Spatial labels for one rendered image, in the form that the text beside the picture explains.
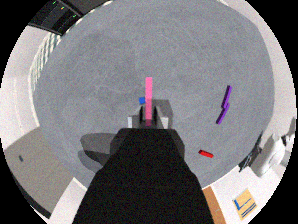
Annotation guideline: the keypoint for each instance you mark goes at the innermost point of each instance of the purple rod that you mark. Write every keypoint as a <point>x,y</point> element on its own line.
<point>222,114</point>
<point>226,98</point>

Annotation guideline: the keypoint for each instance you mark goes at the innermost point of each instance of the pink rod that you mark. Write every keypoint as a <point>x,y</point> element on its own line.
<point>148,101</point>

